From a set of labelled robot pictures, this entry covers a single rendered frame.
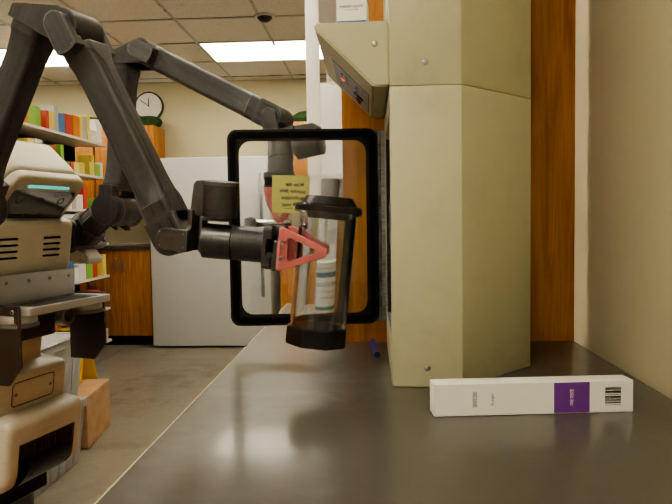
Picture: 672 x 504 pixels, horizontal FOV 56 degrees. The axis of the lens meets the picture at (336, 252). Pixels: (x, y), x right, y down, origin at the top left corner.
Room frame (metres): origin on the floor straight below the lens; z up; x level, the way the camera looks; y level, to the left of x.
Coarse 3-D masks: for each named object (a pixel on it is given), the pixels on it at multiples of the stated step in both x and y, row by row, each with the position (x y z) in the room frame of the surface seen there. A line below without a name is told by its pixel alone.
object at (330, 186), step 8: (328, 184) 1.01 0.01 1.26; (336, 184) 1.01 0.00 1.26; (328, 192) 1.01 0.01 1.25; (336, 192) 1.01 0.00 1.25; (304, 200) 1.00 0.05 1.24; (312, 200) 0.99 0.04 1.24; (320, 200) 0.98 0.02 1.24; (328, 200) 0.98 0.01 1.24; (336, 200) 0.98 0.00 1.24; (344, 200) 0.99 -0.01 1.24; (352, 200) 1.01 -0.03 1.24
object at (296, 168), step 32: (256, 160) 1.29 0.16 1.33; (288, 160) 1.29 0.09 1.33; (320, 160) 1.29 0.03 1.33; (352, 160) 1.29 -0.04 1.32; (256, 192) 1.29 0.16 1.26; (288, 192) 1.29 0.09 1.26; (320, 192) 1.29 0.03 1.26; (352, 192) 1.29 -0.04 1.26; (256, 224) 1.29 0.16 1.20; (288, 224) 1.29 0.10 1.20; (256, 288) 1.29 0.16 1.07; (288, 288) 1.29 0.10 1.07; (352, 288) 1.29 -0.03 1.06
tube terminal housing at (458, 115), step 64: (384, 0) 1.22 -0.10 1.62; (448, 0) 0.98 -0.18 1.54; (512, 0) 1.08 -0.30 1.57; (448, 64) 0.98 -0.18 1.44; (512, 64) 1.08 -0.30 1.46; (448, 128) 0.98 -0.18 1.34; (512, 128) 1.08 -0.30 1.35; (448, 192) 0.98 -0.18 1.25; (512, 192) 1.08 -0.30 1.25; (448, 256) 0.98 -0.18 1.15; (512, 256) 1.08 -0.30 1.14; (448, 320) 0.98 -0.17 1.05; (512, 320) 1.08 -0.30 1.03
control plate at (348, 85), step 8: (336, 64) 1.10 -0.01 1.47; (336, 72) 1.17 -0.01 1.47; (344, 72) 1.10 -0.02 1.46; (352, 80) 1.10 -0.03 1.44; (344, 88) 1.26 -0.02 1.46; (352, 88) 1.18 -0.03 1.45; (360, 88) 1.10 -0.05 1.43; (352, 96) 1.26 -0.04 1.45; (360, 96) 1.18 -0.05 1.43; (368, 96) 1.11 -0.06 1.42; (360, 104) 1.26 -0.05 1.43; (368, 104) 1.18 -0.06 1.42; (368, 112) 1.27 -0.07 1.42
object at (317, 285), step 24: (312, 216) 0.98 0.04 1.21; (336, 216) 0.98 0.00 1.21; (360, 216) 1.01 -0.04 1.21; (312, 240) 0.98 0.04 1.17; (336, 240) 0.98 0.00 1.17; (312, 264) 0.98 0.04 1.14; (336, 264) 0.98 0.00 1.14; (312, 288) 0.98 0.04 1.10; (336, 288) 0.99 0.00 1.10; (312, 312) 0.98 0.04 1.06; (336, 312) 0.99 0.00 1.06
